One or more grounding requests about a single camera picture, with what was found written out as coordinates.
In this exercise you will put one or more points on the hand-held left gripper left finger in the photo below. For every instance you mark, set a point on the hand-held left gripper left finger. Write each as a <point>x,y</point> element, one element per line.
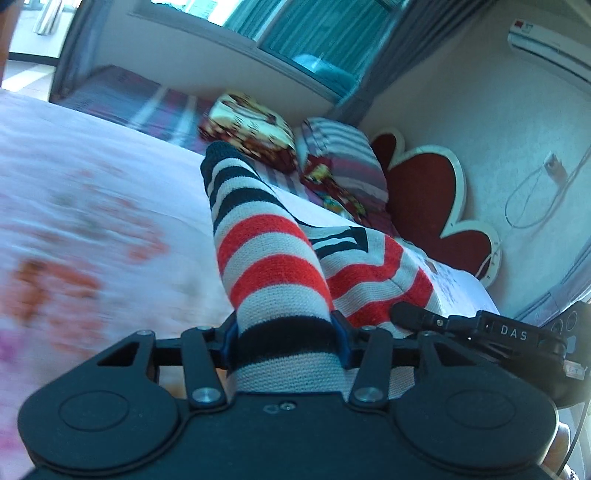
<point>231,344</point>

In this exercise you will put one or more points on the white air conditioner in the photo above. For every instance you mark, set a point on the white air conditioner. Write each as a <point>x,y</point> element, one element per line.
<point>554,46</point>

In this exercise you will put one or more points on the striped pillow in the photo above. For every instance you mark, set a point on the striped pillow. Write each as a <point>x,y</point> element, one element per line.
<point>341,147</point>

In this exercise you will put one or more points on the patterned yellow pillow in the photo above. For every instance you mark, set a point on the patterned yellow pillow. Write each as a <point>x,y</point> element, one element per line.
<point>249,127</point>

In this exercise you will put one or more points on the white wall charger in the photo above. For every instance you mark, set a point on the white wall charger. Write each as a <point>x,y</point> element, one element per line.
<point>555,167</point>

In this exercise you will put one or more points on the floral pink bed sheet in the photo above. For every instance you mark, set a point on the floral pink bed sheet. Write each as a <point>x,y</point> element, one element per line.
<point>92,194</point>

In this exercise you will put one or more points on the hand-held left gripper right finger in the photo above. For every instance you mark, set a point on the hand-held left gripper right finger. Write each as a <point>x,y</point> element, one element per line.
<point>344,341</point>

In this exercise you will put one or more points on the striped mattress sheet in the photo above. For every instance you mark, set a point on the striped mattress sheet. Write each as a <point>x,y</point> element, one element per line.
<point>152,99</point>

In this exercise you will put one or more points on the red patterned cloth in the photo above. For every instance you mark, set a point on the red patterned cloth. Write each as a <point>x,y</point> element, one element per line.
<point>323,180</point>

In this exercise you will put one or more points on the grey curtain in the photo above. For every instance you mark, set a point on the grey curtain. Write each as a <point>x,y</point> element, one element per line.
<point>392,60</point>
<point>74,46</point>

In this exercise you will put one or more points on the red heart-shaped headboard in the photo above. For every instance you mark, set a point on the red heart-shaped headboard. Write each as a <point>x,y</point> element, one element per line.
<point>425,194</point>

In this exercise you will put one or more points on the window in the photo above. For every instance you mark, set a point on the window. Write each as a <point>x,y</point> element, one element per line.
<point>295,37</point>

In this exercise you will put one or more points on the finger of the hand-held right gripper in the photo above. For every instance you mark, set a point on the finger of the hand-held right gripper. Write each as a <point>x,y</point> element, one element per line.
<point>415,316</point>

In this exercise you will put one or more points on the striped knit sweater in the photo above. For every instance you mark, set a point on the striped knit sweater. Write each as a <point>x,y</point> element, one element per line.
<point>272,240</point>

